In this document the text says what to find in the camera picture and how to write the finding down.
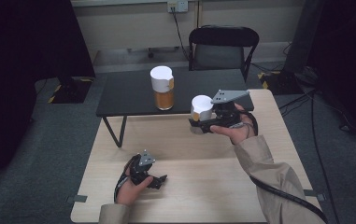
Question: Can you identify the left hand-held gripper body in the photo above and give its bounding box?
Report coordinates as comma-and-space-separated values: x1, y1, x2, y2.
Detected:
129, 148, 157, 185

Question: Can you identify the black low table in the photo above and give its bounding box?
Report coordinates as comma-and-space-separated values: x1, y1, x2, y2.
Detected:
95, 67, 255, 148

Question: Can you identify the black curtain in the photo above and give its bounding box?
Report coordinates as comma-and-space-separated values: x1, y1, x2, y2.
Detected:
0, 0, 96, 190
306, 0, 356, 145

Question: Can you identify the person's left hand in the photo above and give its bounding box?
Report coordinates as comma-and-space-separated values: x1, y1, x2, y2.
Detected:
116, 167, 154, 206

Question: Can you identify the white wall socket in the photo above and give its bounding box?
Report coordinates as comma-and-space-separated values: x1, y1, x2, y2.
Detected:
166, 0, 190, 14

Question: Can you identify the orange cup with white lid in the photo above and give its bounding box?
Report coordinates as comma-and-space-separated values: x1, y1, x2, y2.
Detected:
150, 65, 176, 111

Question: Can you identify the frosted glass cup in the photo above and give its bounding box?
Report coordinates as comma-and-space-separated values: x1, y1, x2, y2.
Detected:
190, 94, 215, 122

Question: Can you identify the black folding chair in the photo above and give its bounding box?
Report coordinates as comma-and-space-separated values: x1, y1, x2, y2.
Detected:
188, 24, 261, 83

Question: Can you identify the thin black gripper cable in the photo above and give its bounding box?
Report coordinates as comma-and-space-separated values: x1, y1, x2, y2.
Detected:
113, 154, 141, 203

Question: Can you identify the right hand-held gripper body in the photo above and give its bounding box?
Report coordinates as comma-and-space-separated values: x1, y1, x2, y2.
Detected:
210, 89, 251, 129

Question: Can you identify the person's right hand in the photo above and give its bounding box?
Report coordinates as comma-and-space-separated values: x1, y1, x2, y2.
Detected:
209, 104, 258, 146

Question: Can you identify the thick black gripper cable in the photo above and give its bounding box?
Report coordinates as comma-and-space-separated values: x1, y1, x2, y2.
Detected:
249, 175, 330, 224

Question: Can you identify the black floor cable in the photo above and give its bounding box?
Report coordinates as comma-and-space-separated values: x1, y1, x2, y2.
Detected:
278, 88, 342, 224

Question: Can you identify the grey tape strip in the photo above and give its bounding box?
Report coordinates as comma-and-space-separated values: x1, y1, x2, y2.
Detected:
303, 189, 327, 203
65, 194, 89, 204

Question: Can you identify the stand base with striped tape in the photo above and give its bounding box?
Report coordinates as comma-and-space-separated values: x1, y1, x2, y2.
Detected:
47, 76, 94, 105
257, 70, 295, 96

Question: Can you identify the black power cable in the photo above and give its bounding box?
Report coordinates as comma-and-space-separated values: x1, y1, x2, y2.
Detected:
170, 7, 191, 62

